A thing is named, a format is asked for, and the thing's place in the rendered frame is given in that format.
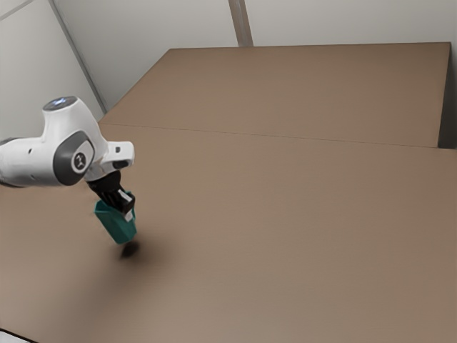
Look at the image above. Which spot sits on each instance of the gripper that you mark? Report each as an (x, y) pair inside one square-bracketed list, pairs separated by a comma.
[(105, 186)]

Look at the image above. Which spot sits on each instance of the teal faceted mug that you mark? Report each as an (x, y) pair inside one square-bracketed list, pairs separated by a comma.
[(119, 226)]

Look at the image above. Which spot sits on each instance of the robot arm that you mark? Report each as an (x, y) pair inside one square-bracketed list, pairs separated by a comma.
[(43, 157)]

